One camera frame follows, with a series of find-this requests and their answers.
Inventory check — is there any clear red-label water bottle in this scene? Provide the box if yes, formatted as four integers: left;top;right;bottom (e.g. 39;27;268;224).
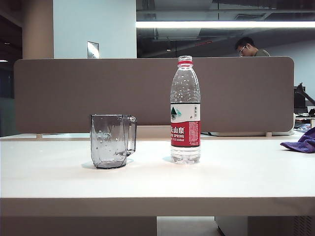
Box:
170;55;201;165

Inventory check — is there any grey transparent faceted mug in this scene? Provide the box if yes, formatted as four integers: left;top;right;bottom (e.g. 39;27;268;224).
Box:
90;114;137;170

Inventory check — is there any brown fabric desk divider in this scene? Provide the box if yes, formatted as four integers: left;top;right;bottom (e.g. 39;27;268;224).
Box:
14;56;295;135

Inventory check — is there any white ceiling light strip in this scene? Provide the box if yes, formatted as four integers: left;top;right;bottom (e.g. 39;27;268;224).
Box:
136;21;315;29

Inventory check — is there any person with glasses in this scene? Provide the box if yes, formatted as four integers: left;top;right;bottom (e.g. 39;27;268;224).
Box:
234;36;271;58

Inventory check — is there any purple cloth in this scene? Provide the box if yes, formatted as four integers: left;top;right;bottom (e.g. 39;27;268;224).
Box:
280;126;315;154

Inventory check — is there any silver wall sign plate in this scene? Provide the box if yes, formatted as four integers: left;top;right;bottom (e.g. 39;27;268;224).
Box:
87;41;100;59

